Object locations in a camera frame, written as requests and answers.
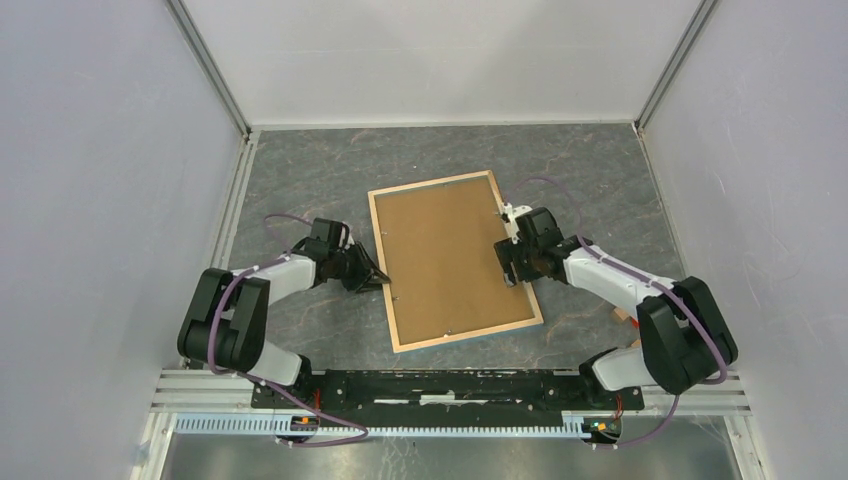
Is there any corner aluminium profile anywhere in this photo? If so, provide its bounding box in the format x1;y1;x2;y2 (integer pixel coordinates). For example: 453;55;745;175
633;0;720;136
165;0;252;138

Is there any tan wooden cube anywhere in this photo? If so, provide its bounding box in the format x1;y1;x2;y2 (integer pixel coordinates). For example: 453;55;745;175
611;308;631;323

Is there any left corner aluminium profile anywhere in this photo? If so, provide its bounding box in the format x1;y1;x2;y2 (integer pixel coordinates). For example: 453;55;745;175
165;0;252;138

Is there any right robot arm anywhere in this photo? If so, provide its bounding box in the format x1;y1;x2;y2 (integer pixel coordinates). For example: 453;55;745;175
494;203;738;408

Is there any wooden picture frame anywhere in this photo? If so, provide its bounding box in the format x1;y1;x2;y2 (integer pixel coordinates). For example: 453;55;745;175
367;170;545;354

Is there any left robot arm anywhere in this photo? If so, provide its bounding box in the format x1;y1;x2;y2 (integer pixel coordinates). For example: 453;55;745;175
176;218;390;408

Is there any toothed cable duct strip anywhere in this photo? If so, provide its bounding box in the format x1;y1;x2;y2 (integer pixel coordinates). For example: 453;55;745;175
174;413;590;440

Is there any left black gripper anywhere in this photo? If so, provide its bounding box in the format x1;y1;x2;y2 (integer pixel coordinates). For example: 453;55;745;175
328;241;390;295

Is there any aluminium rail frame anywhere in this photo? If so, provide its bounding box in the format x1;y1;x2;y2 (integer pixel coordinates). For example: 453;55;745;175
134;370;770;479

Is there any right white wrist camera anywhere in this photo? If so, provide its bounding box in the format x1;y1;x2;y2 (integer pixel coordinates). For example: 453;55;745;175
500;202;532;243

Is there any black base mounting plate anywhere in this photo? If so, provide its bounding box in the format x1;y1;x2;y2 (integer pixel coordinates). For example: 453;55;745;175
291;369;645;429

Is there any right corner aluminium profile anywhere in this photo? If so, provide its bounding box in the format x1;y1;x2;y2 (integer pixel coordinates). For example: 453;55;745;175
633;0;720;136

